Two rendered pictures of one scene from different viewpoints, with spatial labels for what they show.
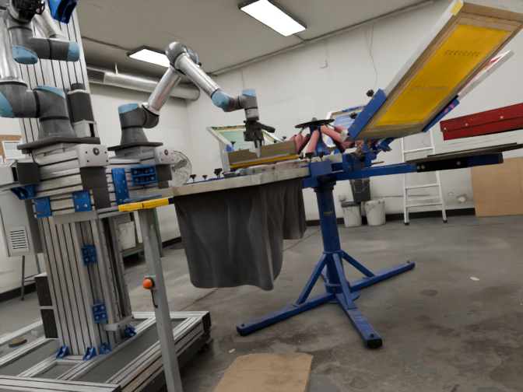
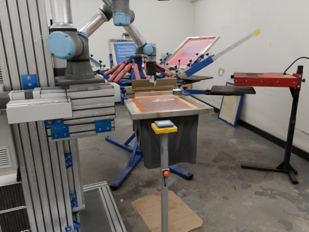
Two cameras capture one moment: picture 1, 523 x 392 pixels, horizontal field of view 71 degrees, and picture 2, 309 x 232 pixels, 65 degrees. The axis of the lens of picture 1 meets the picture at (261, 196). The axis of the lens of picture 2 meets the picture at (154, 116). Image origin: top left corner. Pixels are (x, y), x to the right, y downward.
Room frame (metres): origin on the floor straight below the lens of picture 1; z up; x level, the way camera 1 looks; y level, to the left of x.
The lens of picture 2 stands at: (0.40, 1.41, 1.41)
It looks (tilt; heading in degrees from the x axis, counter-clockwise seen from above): 16 degrees down; 318
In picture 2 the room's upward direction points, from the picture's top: 1 degrees counter-clockwise
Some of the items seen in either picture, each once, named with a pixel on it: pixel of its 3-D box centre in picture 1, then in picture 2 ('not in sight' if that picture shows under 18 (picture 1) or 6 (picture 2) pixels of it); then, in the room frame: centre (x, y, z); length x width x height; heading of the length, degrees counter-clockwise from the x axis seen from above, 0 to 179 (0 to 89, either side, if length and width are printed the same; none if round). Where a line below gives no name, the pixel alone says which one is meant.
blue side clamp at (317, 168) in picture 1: (317, 169); (181, 94); (1.88, -0.30, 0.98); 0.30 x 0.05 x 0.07; 150
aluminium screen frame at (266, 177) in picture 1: (247, 180); (159, 101); (1.81, 0.06, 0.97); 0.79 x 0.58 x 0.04; 150
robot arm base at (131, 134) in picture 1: (133, 136); not in sight; (2.07, 0.66, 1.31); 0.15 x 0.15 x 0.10
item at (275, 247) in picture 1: (287, 225); not in sight; (1.66, -0.10, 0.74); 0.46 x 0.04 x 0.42; 150
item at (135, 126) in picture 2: not in sight; (140, 126); (1.85, 0.24, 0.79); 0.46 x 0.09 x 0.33; 150
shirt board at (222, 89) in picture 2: (396, 168); (192, 90); (2.15, -0.80, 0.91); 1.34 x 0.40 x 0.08; 30
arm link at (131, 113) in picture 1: (130, 115); not in sight; (2.08, 0.66, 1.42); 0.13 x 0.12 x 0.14; 161
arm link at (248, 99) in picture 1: (249, 99); (151, 49); (1.98, -0.01, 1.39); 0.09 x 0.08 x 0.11; 71
